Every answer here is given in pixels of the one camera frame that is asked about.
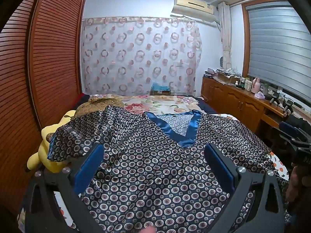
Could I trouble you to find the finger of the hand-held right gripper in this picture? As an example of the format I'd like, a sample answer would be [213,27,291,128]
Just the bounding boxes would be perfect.
[279,122,308,147]

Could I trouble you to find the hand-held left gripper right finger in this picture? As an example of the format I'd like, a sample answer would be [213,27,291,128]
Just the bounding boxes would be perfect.
[204,142,285,233]

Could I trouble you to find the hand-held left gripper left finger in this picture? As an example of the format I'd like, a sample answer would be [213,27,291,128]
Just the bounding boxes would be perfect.
[23,144,105,233]

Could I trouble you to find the dark circle-patterned satin shirt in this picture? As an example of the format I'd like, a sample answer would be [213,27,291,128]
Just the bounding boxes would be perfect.
[47,105,289,233]

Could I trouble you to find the person's right hand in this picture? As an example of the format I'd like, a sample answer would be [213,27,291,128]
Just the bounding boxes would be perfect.
[285,165,304,202]

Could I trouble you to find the yellow plush toy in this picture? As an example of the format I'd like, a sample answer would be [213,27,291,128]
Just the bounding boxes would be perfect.
[27,110,77,174]

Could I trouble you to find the pink bottle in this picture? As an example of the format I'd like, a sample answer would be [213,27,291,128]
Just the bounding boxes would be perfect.
[251,77,261,94]

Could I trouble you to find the wooden sideboard cabinet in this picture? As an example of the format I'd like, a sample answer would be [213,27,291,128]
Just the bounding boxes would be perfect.
[201,75,292,137]

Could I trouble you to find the row of cosmetic bottles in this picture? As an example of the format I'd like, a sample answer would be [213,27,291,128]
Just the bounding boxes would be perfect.
[235,76,252,90]

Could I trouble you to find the gold patterned cloth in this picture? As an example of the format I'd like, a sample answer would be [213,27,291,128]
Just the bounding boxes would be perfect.
[75,97,126,122]

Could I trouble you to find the navy bedding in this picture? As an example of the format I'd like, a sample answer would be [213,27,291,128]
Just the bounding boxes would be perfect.
[194,96,219,115]

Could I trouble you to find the dark red cloth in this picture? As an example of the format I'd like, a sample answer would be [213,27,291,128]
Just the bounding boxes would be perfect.
[77,93,90,109]

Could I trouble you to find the cardboard box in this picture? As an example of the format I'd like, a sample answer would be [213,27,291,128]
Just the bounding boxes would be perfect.
[217,71,240,84]

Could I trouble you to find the grey window blind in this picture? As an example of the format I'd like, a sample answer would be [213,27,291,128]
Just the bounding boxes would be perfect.
[245,3,311,103]

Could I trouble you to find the floral blanket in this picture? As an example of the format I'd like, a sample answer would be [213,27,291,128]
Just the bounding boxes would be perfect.
[89,95,207,115]

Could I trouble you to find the blue cloth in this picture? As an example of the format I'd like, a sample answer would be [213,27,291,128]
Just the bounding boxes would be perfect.
[152,83,171,92]

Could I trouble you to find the beige window curtain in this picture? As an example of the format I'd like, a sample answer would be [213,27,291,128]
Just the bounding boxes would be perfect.
[217,2,233,70]

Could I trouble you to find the wooden louvered wardrobe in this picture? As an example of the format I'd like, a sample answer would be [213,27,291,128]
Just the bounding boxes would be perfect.
[0,0,87,224]

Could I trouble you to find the sheer circle-patterned curtain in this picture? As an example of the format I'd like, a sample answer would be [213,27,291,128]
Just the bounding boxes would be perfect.
[81,17,203,97]

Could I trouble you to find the wall air conditioner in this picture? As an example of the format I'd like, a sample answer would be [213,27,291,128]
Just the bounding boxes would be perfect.
[171,0,217,23]

